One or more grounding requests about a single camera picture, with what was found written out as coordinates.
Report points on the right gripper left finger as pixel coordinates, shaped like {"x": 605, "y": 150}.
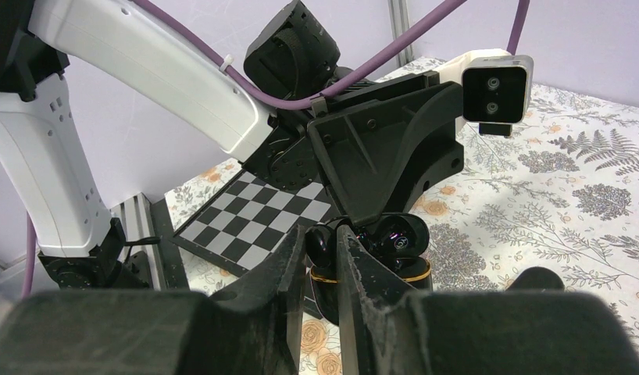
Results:
{"x": 251, "y": 326}

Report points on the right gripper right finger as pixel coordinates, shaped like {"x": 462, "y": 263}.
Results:
{"x": 509, "y": 332}

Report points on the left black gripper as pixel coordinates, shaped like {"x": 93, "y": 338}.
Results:
{"x": 377, "y": 150}

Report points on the black earbud charging case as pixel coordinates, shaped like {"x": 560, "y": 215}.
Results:
{"x": 413, "y": 270}

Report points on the black oval case lid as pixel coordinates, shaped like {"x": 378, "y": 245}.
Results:
{"x": 395, "y": 233}

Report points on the black earbud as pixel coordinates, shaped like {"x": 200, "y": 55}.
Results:
{"x": 321, "y": 245}

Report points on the black white checkerboard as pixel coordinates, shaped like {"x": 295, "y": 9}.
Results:
{"x": 243, "y": 223}

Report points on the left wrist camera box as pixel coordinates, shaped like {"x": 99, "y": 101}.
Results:
{"x": 496, "y": 88}

